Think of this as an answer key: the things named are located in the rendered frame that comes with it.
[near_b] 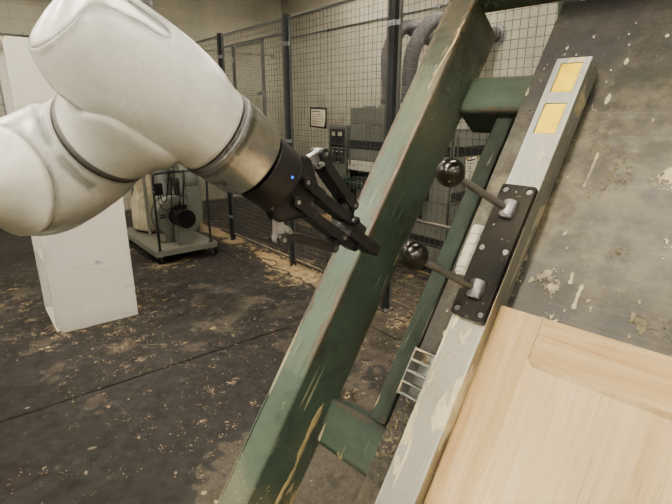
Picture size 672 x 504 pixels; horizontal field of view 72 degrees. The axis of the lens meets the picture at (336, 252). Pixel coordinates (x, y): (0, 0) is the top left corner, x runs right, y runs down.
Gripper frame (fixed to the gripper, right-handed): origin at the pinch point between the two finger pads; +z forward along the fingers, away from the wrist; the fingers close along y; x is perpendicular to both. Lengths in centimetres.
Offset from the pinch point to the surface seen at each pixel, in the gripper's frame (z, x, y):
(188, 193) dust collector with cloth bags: 206, -451, -58
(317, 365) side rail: 12.4, -7.9, 18.8
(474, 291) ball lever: 9.4, 14.0, 0.4
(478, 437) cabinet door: 13.6, 19.6, 17.1
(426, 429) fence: 11.5, 14.0, 19.1
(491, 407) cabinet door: 13.5, 19.8, 13.1
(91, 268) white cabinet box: 101, -326, 47
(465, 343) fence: 11.4, 14.5, 7.0
